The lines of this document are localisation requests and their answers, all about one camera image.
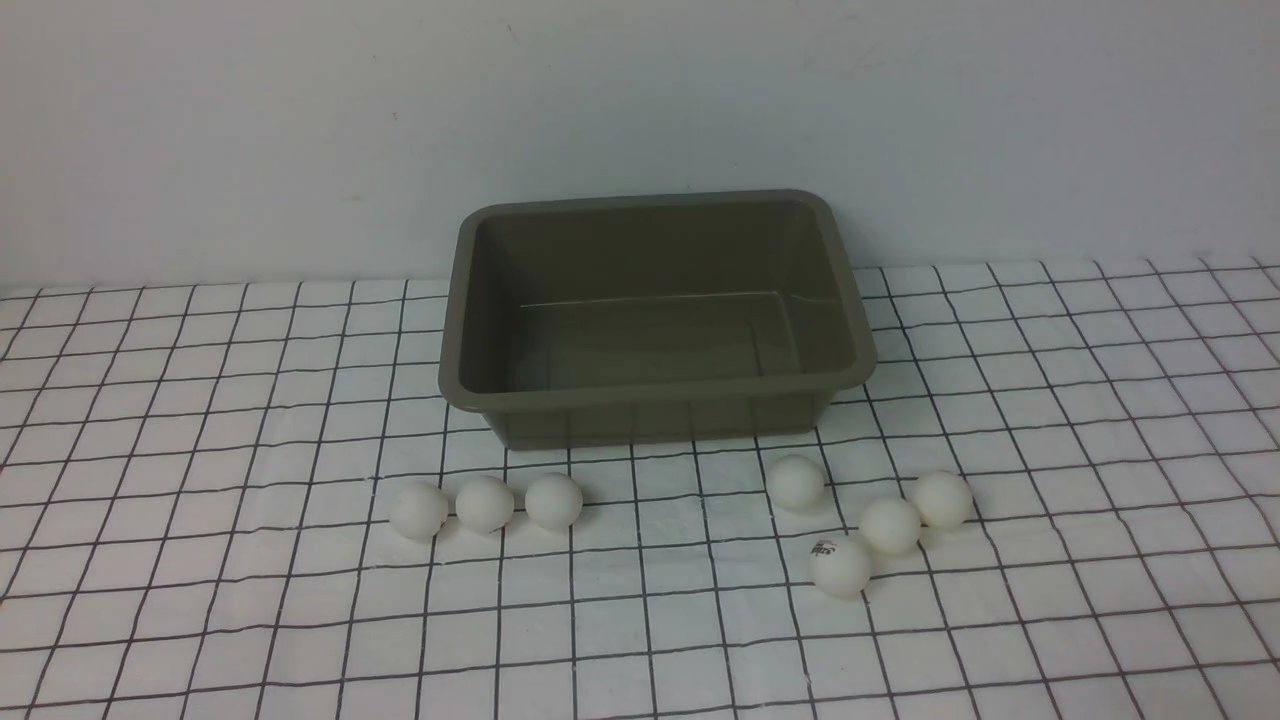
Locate olive green plastic bin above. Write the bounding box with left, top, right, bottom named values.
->
left=438, top=190, right=878, bottom=451

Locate white checkered tablecloth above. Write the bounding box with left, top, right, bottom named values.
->
left=1, top=259, right=1279, bottom=719

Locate white ping-pong ball with logo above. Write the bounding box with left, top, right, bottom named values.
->
left=806, top=536, right=873, bottom=600

